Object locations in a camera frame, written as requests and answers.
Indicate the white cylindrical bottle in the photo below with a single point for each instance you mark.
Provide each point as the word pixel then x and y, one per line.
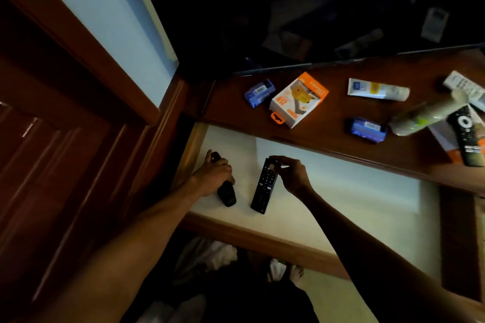
pixel 428 112

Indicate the white remote control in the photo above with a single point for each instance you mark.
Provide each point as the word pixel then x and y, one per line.
pixel 469 89

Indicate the person's left fingers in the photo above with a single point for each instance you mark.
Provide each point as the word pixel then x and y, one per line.
pixel 226 170

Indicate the person's foot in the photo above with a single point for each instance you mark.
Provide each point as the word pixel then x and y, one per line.
pixel 296 274

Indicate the person's black shorts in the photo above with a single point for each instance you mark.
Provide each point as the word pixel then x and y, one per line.
pixel 261 298

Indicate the blue battery pack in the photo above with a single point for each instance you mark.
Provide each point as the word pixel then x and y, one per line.
pixel 367 129
pixel 260 92

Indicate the long black remote control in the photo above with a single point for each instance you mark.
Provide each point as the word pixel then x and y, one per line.
pixel 263 190

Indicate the black television screen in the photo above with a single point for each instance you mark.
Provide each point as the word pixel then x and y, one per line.
pixel 303 4

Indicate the brown wooden door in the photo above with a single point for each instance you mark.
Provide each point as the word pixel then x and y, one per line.
pixel 64 137

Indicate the brown wooden desk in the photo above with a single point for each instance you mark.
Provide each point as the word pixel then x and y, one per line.
pixel 329 145

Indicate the person's right hand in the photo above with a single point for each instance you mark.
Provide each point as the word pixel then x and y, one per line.
pixel 295 177

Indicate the person's left forearm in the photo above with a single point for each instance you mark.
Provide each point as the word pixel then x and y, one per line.
pixel 125 258

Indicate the orange and white box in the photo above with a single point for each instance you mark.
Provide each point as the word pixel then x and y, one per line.
pixel 299 100

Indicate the white and orange card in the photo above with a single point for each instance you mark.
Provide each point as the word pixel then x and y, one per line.
pixel 444 138

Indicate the white cloth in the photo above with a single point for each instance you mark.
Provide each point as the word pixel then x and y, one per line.
pixel 206 256

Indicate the person's left hand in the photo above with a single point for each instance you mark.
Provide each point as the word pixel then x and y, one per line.
pixel 210 179

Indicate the white cream tube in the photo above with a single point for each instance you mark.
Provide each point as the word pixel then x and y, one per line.
pixel 378 89

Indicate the person's right forearm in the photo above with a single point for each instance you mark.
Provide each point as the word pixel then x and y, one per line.
pixel 371 258

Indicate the person's right thumb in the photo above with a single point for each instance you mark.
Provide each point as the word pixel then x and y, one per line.
pixel 277 170

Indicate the small black remote control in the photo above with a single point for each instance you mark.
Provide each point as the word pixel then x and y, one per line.
pixel 227 194

